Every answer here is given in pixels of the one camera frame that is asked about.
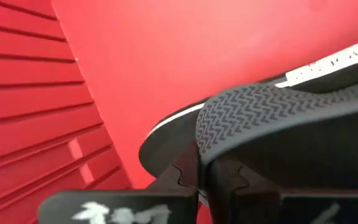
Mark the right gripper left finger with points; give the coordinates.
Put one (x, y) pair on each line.
(172, 205)

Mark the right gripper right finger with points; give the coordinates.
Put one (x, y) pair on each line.
(244, 205)

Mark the red plastic storage bin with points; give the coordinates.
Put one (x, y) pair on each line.
(135, 62)

